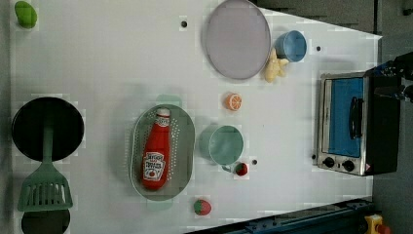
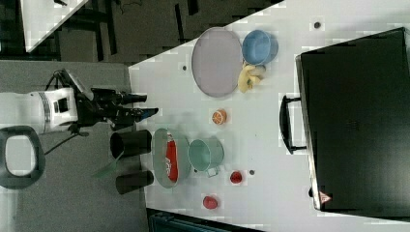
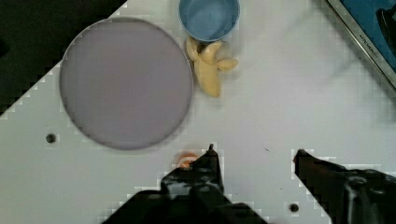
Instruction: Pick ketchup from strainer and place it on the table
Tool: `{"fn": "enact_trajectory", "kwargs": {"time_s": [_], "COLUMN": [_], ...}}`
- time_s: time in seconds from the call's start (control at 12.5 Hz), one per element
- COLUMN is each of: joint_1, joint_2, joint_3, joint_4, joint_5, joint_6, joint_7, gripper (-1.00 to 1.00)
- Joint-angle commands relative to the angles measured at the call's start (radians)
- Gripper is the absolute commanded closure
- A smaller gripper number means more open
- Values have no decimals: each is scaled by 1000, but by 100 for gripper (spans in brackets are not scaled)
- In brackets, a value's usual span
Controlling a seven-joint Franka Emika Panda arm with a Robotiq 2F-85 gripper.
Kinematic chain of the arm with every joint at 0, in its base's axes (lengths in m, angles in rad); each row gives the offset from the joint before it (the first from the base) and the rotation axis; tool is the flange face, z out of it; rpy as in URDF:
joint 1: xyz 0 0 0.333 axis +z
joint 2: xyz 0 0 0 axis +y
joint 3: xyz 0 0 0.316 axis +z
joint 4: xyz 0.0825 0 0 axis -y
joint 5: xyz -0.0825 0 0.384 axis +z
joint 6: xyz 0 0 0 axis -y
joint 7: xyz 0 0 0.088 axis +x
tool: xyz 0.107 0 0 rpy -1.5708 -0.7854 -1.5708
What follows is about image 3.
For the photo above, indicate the grey round plate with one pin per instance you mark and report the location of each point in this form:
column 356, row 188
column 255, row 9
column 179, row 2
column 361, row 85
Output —
column 125, row 83

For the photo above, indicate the black toaster oven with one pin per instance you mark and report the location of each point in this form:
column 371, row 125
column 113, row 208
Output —
column 371, row 24

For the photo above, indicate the blue cup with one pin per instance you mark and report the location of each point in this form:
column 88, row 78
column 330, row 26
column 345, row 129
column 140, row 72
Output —
column 209, row 20

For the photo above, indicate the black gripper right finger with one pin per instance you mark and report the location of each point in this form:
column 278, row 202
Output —
column 348, row 196

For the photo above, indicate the toy orange half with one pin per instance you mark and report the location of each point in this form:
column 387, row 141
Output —
column 185, row 159

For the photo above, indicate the peeled toy banana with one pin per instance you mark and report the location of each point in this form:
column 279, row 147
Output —
column 206, row 66

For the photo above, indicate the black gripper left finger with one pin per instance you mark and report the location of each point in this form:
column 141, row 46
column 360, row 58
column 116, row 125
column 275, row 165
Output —
column 192, row 195

